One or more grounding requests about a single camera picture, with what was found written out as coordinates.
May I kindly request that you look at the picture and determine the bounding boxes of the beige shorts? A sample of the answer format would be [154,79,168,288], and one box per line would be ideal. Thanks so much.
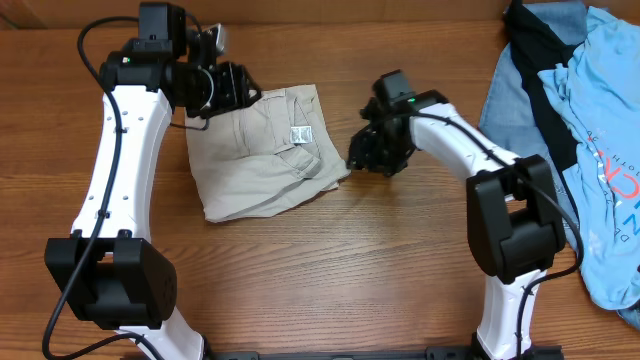
[186,84,350,223]

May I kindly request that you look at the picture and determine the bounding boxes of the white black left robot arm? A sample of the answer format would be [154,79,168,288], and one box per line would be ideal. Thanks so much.
[45,2,261,360]

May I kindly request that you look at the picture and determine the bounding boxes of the black garment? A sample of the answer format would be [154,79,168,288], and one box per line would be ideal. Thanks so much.
[502,0,584,174]

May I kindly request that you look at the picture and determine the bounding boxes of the blue denim jeans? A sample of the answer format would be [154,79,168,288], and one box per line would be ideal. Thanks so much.
[480,1,639,325]

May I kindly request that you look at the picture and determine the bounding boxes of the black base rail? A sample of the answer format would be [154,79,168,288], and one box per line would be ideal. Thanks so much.
[204,344,564,360]

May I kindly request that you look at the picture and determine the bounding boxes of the light blue t-shirt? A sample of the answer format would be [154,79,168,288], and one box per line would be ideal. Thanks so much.
[538,7,639,310]

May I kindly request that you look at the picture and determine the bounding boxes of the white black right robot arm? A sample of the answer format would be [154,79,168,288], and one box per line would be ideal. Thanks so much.
[347,70,566,359]

